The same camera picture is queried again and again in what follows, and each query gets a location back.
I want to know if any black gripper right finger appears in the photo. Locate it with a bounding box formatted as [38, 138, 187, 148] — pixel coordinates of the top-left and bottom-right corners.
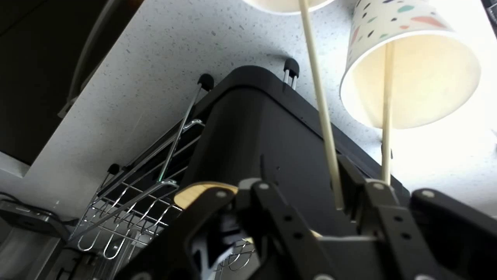
[355, 180, 497, 280]

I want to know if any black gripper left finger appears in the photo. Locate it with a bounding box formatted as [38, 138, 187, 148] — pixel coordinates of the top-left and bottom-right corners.
[119, 178, 338, 280]

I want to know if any wooden coffee stirrer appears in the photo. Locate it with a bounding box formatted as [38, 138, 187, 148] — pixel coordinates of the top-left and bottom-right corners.
[296, 0, 346, 212]
[380, 43, 396, 186]

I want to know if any black dish rack tray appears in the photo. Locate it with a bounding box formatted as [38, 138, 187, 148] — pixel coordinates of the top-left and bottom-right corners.
[178, 64, 411, 251]

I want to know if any chrome wire dish rack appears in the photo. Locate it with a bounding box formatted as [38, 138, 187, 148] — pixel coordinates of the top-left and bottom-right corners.
[66, 57, 301, 264]

